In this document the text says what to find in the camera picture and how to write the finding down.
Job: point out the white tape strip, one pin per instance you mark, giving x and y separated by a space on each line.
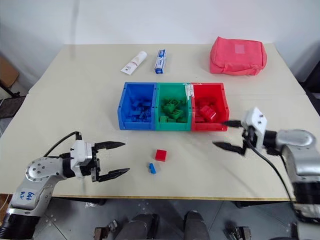
189 91

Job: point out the pile of green blocks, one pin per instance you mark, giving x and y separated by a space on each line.
173 111

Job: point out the white squeeze tube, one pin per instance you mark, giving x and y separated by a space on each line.
133 63

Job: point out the pile of blue blocks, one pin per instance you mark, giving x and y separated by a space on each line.
140 111

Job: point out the brown cardboard box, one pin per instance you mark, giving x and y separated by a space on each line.
7 72

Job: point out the blue plastic bin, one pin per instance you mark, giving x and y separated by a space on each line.
123 105

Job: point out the black floor stand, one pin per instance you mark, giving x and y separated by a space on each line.
12 106

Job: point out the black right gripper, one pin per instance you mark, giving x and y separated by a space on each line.
250 138

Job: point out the dark rounded robot leg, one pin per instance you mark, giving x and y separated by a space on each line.
138 227
196 226

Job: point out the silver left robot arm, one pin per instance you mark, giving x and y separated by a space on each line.
37 175

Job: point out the pink fabric pouch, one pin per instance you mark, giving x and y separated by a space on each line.
237 60

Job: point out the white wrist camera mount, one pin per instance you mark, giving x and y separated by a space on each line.
80 153
256 122

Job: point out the dark cabinet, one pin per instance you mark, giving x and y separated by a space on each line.
312 72

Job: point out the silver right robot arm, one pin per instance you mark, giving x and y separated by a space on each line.
298 150

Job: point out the green plastic bin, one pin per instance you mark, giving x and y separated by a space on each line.
172 126

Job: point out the blue and white carton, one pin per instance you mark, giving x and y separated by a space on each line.
160 61

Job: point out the red plastic bin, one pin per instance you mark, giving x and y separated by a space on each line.
222 100

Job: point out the pile of red blocks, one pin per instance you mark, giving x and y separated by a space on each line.
207 112

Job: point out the blue toy block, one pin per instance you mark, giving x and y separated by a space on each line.
152 168

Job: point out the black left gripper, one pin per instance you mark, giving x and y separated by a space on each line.
95 160

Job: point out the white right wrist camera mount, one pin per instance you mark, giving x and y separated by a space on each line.
256 122

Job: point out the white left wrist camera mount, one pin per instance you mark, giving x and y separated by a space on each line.
80 153

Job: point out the red toy block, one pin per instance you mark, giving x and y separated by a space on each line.
160 155

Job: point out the black table frame bar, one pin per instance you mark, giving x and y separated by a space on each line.
77 200

